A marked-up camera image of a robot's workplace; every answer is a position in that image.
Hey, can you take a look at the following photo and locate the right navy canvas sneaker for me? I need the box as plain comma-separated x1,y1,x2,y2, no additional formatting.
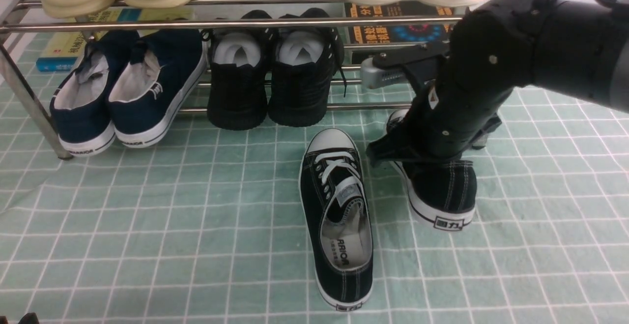
106,29,207,148

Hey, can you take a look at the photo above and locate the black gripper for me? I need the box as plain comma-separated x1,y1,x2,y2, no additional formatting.
366,40,514,168

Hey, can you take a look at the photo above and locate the black canvas sneaker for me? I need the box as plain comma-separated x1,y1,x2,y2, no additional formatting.
386,109,478,232
298,128,373,311

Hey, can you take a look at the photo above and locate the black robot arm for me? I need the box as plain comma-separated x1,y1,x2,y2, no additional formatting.
367,0,629,166

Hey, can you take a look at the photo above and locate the green checked floor mat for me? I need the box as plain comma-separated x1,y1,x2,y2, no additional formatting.
0,34,629,324

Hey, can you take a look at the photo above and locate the left black knit shoe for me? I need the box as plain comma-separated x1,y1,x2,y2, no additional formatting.
201,28,278,131

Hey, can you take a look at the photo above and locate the black book upper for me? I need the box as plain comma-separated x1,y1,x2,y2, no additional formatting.
344,1,459,44

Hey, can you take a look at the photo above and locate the right black knit shoe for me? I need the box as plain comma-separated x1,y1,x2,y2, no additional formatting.
268,27,347,127

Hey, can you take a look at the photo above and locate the left navy canvas sneaker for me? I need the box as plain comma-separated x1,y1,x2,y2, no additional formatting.
49,30,140,157

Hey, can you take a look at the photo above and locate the steel shoe rack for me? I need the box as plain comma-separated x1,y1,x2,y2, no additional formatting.
0,0,499,160

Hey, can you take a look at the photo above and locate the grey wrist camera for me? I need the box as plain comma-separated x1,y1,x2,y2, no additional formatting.
360,61,415,89

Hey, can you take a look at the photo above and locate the black object bottom corner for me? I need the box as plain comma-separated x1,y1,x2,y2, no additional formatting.
18,312,40,324

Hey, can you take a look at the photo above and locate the black knit shoe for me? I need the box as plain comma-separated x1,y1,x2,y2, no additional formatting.
268,27,347,127
201,28,278,131

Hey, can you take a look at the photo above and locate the blue yellow book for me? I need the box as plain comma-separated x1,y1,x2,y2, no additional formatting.
36,7,196,72

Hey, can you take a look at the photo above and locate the navy canvas sneaker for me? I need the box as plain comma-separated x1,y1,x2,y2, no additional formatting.
106,29,207,148
49,30,140,157

